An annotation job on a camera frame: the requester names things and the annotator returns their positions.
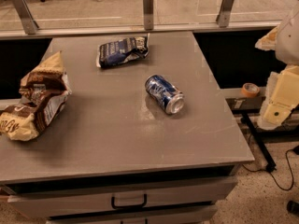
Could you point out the upper grey drawer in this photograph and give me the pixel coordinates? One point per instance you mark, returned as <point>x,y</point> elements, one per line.
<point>83,201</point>

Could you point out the blue pepsi can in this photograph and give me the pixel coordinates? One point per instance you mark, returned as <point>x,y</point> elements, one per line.
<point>168,97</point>

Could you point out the brown and cream snack bag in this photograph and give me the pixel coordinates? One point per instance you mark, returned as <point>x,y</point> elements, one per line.
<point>46,89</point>

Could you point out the black drawer handle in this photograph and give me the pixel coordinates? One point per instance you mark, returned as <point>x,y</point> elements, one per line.
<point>138,201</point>

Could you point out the lower grey drawer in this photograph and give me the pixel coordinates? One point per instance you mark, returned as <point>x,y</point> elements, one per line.
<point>179,215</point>

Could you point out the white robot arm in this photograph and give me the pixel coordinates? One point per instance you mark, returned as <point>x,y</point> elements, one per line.
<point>287,45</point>

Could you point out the right metal railing bracket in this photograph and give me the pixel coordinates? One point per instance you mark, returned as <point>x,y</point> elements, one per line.
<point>223,17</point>

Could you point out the orange tape roll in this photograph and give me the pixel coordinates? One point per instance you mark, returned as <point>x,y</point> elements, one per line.
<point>250,90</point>

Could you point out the black table leg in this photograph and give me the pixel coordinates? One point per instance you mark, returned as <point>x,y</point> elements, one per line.
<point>270,166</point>

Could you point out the metal railing bar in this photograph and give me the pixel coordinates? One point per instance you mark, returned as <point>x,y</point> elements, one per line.
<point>139,29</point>

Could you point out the metal railing bracket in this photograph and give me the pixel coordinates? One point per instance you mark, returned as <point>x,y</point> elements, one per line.
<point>223,17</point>
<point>148,14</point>
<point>29,25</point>

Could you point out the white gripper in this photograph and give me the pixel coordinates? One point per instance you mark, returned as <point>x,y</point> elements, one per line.
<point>289,39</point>

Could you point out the blue crumpled chip bag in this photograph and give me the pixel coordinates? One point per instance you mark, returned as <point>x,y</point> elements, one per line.
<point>122,51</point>

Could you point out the left metal railing bracket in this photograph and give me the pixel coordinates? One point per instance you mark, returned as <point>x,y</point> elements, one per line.
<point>29,25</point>

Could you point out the middle metal railing bracket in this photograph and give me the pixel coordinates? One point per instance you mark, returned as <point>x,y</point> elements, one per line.
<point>148,14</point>

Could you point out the grey drawer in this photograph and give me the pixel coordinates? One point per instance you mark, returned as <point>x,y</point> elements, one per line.
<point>83,201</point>
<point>179,215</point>

